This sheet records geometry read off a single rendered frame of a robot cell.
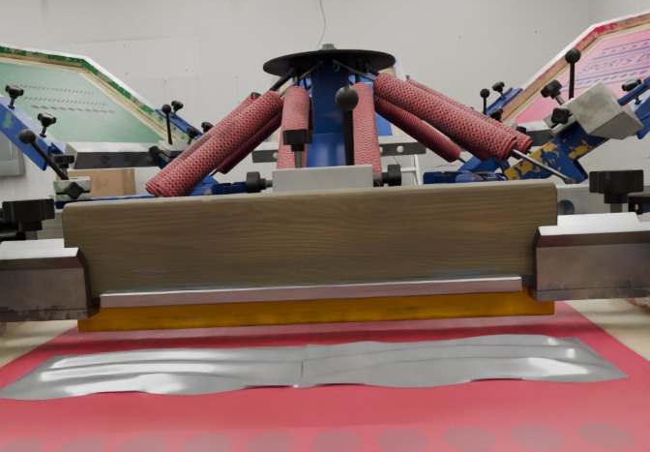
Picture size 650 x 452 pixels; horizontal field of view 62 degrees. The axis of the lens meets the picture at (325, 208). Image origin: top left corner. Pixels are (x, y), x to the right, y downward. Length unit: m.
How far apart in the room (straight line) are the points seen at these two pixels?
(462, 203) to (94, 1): 4.88
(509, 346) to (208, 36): 4.54
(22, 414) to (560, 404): 0.28
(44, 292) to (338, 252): 0.21
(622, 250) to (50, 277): 0.40
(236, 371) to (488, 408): 0.14
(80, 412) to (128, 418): 0.03
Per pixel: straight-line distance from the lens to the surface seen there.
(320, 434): 0.27
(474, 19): 4.78
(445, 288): 0.39
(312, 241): 0.39
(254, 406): 0.30
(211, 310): 0.42
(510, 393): 0.31
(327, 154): 1.18
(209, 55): 4.76
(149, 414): 0.31
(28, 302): 0.45
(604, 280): 0.42
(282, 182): 0.68
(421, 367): 0.33
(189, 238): 0.41
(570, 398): 0.32
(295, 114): 1.00
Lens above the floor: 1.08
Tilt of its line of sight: 4 degrees down
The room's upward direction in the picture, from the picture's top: 3 degrees counter-clockwise
